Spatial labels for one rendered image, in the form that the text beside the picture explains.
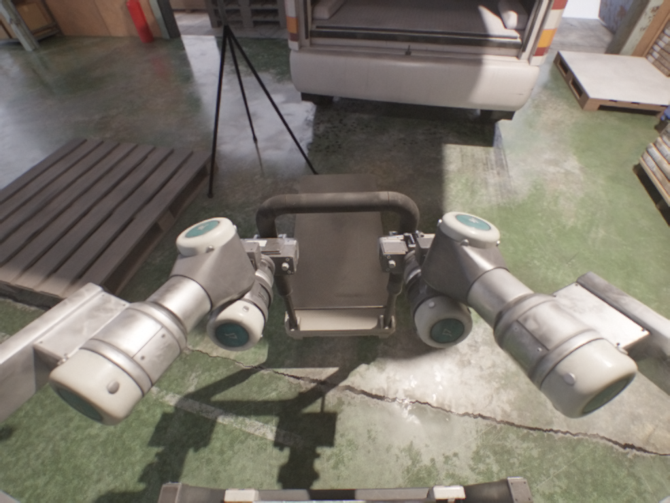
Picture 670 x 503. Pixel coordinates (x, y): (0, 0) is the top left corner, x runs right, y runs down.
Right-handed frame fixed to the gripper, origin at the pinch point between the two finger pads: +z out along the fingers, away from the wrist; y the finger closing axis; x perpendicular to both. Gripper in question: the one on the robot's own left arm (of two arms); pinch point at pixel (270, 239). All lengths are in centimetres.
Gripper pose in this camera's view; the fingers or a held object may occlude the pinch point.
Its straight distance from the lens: 72.6
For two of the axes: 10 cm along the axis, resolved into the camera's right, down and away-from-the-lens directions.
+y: 10.0, -0.2, -0.2
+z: 0.0, -5.1, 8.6
